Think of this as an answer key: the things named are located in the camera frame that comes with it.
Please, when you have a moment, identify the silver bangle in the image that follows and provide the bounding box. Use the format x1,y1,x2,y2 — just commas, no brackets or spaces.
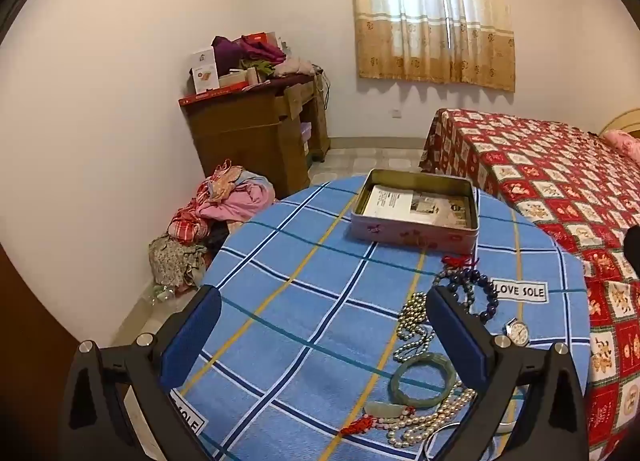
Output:
422,421,513,461

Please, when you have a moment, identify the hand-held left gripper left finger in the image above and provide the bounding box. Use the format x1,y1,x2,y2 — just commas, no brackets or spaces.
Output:
57,285,223,461

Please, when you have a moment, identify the red patterned bed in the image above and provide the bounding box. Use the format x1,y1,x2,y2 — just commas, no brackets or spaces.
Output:
419,108,640,461

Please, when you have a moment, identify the jade pendant with red cord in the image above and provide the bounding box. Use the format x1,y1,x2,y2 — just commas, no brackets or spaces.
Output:
340,403,418,437

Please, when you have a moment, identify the pile of clothes on floor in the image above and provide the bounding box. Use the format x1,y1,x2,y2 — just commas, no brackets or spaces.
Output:
148,159,278,292

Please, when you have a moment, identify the silver wristwatch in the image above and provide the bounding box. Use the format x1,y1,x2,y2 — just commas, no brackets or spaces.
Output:
501,318,531,347

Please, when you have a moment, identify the pink pillow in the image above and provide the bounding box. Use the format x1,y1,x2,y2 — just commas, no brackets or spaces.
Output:
602,130,640,162

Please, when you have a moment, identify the heap of clothes on desk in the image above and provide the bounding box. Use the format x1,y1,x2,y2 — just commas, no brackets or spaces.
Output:
237,33,316,79

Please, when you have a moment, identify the green jade bangle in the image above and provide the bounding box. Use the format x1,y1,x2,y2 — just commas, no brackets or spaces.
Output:
390,353,458,407

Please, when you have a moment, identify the blue plaid tablecloth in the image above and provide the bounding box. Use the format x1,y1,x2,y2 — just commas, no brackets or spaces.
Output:
170,173,593,461

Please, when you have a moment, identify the dark blue bead bracelet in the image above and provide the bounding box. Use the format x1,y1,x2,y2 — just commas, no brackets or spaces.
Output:
447,268,501,324

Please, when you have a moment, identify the small grey bead bracelet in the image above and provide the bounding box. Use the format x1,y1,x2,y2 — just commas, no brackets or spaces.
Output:
432,255,476,314

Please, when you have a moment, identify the white pearl necklace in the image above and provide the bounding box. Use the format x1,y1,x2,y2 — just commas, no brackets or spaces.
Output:
385,386,478,449

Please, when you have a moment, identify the cream bed headboard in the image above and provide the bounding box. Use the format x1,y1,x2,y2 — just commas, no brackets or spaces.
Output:
597,110,640,139

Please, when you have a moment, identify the white cardboard box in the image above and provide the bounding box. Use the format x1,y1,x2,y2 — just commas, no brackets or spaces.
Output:
189,48,221,94

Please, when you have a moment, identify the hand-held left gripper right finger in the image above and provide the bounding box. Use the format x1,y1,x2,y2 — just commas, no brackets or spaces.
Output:
426,285,591,461

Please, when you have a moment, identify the printed paper sheet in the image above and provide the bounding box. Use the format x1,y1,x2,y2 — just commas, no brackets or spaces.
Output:
362,184,473,231

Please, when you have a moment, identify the beige patterned curtain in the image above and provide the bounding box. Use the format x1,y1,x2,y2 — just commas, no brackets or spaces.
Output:
347,0,517,92

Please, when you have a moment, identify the purple cloth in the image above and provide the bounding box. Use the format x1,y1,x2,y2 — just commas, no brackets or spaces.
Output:
211,35,246,76

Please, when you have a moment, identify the grey-green pearl necklace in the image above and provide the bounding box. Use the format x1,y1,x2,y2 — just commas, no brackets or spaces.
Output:
392,291,436,364

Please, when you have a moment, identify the brown wooden desk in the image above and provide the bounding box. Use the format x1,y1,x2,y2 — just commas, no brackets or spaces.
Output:
179,72,332,199

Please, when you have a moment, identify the red flat box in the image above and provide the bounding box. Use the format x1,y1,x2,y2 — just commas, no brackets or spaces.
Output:
179,81,273,106

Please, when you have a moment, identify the pink metal tin box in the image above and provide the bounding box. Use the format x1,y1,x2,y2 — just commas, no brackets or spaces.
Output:
350,168,480,256

